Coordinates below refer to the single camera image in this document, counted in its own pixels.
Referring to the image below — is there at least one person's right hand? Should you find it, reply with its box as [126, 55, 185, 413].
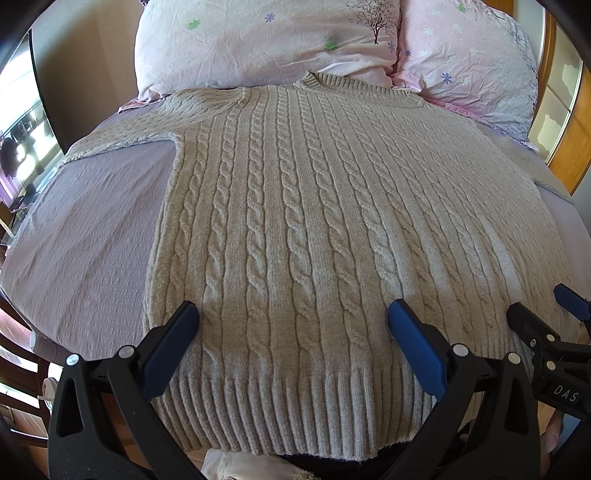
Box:
[540, 410, 564, 476]

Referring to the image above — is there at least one wooden headboard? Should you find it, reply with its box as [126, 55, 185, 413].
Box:
[487, 0, 590, 194]

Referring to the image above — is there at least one white cloth at bed edge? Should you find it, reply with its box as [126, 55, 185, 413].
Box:
[200, 449, 315, 480]

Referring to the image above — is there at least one pink floral pillow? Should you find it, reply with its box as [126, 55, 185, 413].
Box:
[393, 1, 538, 145]
[126, 0, 401, 108]

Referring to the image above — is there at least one lilac bed sheet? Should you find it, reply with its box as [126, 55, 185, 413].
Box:
[0, 108, 591, 365]

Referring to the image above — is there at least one wooden chair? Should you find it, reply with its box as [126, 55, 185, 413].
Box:
[1, 298, 50, 474]

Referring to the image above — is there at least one beige cable knit sweater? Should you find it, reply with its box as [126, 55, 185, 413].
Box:
[66, 73, 579, 460]

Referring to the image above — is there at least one pink floral right pillow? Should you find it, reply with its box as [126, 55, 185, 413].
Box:
[393, 1, 538, 145]

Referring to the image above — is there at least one pink floral left pillow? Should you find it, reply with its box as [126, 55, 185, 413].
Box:
[126, 0, 401, 108]

